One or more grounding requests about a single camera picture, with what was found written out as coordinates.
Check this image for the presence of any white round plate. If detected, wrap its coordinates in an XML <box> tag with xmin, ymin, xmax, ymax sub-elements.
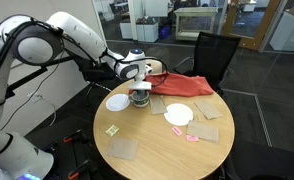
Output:
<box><xmin>105</xmin><ymin>93</ymin><xmax>132</xmax><ymax>113</ymax></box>
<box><xmin>163</xmin><ymin>103</ymin><xmax>195</xmax><ymax>127</ymax></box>

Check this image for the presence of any white box cabinet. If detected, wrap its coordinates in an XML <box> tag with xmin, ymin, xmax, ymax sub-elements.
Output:
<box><xmin>269</xmin><ymin>3</ymin><xmax>294</xmax><ymax>54</ymax></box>

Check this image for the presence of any black orange bar clamp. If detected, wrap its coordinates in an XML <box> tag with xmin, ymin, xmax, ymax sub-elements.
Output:
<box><xmin>67</xmin><ymin>158</ymin><xmax>93</xmax><ymax>180</ymax></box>
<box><xmin>62</xmin><ymin>129</ymin><xmax>85</xmax><ymax>145</ymax></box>

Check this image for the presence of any white low cabinet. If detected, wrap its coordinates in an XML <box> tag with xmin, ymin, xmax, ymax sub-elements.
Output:
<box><xmin>119</xmin><ymin>17</ymin><xmax>160</xmax><ymax>44</ymax></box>

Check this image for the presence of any pink sticky note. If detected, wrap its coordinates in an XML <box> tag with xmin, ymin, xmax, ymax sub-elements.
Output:
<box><xmin>185</xmin><ymin>134</ymin><xmax>200</xmax><ymax>143</ymax></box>
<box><xmin>171</xmin><ymin>125</ymin><xmax>184</xmax><ymax>137</ymax></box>

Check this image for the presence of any cream utility cart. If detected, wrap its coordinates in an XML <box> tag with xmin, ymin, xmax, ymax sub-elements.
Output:
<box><xmin>173</xmin><ymin>6</ymin><xmax>219</xmax><ymax>42</ymax></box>

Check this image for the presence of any dark upholstered chair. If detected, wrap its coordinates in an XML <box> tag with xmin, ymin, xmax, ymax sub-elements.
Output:
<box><xmin>224</xmin><ymin>139</ymin><xmax>294</xmax><ymax>180</ymax></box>

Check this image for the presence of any black mesh office chair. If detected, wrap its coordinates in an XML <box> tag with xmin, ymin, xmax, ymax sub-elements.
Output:
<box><xmin>172</xmin><ymin>31</ymin><xmax>242</xmax><ymax>96</ymax></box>

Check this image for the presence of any white adapter wall cable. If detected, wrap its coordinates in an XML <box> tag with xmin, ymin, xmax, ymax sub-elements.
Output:
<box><xmin>26</xmin><ymin>92</ymin><xmax>58</xmax><ymax>127</ymax></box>

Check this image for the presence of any wooden door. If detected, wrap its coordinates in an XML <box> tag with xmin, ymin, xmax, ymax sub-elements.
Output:
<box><xmin>221</xmin><ymin>0</ymin><xmax>282</xmax><ymax>51</ymax></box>

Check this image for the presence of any orange cloth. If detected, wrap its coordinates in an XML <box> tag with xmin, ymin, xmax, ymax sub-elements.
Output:
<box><xmin>128</xmin><ymin>72</ymin><xmax>216</xmax><ymax>98</ymax></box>

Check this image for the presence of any white green ceramic mug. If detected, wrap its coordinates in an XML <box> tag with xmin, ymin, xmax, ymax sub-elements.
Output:
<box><xmin>129</xmin><ymin>89</ymin><xmax>151</xmax><ymax>109</ymax></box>

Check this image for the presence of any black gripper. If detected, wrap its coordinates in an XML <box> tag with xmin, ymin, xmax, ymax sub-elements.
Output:
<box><xmin>133</xmin><ymin>89</ymin><xmax>150</xmax><ymax>100</ymax></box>

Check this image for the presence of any blue bag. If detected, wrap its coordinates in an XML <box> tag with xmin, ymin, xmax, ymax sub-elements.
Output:
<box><xmin>158</xmin><ymin>25</ymin><xmax>171</xmax><ymax>40</ymax></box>

